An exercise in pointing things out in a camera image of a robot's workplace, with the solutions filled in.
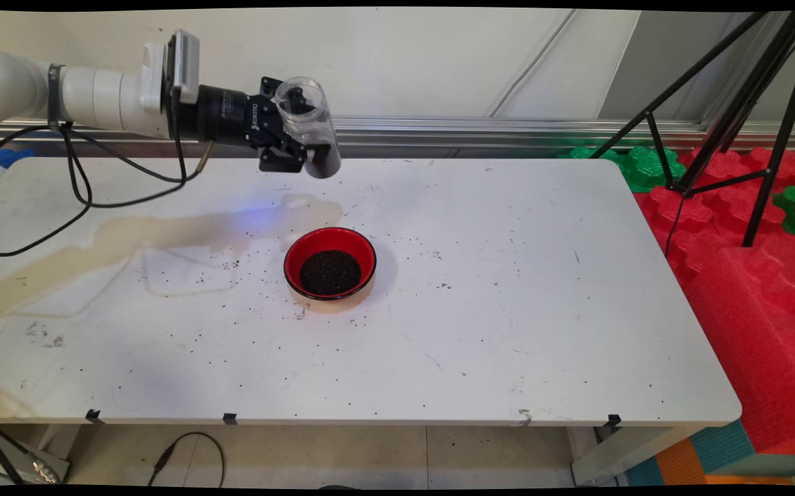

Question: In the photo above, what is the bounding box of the clear jar with black grains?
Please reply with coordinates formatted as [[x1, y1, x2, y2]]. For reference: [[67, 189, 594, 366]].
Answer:
[[274, 76, 342, 180]]

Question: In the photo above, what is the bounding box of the thin black tripod cable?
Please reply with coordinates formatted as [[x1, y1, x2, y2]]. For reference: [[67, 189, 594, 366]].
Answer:
[[664, 189, 689, 259]]

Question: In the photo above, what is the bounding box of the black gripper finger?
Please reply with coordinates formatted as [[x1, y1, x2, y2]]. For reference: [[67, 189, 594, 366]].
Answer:
[[258, 75, 317, 117], [257, 134, 310, 174]]

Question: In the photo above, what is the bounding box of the black grains pile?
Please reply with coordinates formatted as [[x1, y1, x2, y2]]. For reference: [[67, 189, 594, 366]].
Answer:
[[299, 249, 362, 297]]

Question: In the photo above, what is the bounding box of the black strap on arm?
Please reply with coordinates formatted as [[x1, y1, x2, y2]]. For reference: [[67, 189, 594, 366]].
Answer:
[[46, 63, 68, 130]]

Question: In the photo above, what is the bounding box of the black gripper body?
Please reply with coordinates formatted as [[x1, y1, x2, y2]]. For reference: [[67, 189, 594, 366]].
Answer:
[[193, 84, 286, 150]]

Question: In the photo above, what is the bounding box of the orange foam mat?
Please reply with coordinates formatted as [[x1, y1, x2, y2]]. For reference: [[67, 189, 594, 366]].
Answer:
[[656, 437, 794, 486]]

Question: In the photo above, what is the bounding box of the black floor cable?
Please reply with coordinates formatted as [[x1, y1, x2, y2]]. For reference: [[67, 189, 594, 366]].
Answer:
[[147, 432, 225, 488]]

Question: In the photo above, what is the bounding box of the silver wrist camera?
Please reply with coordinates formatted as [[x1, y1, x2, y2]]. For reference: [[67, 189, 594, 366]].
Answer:
[[165, 30, 201, 105]]

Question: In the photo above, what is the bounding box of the white table leg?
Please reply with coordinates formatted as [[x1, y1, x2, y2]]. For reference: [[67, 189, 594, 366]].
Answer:
[[570, 422, 712, 486], [0, 424, 71, 484]]

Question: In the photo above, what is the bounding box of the large red foam block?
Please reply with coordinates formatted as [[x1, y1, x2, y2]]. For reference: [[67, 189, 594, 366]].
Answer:
[[683, 234, 795, 455]]

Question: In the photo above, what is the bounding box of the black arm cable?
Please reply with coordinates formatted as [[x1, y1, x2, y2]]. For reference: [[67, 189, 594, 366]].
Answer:
[[0, 102, 188, 257], [0, 126, 216, 185]]

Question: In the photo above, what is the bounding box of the teal foam mat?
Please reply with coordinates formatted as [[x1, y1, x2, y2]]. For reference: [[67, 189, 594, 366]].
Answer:
[[625, 420, 756, 486]]

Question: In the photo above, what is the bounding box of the black tripod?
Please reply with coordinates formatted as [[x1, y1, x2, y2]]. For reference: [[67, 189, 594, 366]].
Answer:
[[589, 10, 795, 249]]

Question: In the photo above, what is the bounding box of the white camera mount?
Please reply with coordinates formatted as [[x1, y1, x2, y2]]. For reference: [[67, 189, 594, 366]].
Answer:
[[141, 43, 168, 116]]

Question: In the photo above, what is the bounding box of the red bowl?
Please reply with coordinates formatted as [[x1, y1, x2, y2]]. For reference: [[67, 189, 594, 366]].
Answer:
[[284, 227, 378, 314]]

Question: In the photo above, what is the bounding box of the red foam puzzle piece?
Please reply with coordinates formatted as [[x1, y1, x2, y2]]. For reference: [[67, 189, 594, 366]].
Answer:
[[635, 185, 787, 290], [679, 147, 795, 197]]

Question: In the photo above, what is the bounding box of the white wall cable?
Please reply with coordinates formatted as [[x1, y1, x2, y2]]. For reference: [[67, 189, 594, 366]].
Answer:
[[489, 8, 577, 119]]

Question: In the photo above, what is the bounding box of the aluminium wall rail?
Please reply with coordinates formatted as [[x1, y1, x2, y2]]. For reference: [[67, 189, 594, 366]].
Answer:
[[0, 112, 795, 154]]

